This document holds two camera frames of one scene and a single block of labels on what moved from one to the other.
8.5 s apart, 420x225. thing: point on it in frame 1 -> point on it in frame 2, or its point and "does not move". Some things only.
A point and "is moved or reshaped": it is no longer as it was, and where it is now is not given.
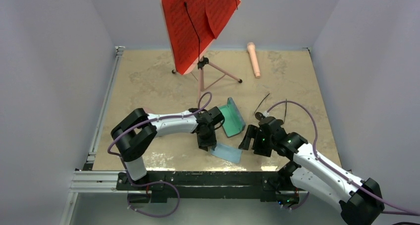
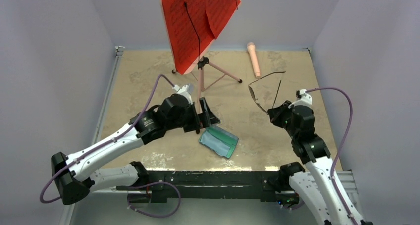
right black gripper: x=254 y=131 -> x=275 y=113
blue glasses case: x=233 y=122 -> x=219 y=140
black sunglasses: x=269 y=120 -> x=253 y=96
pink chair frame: x=203 y=62 does not move
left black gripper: x=203 y=144 -> x=205 y=119
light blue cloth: x=229 y=152 is moved or reshaped
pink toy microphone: x=251 y=48 does not move
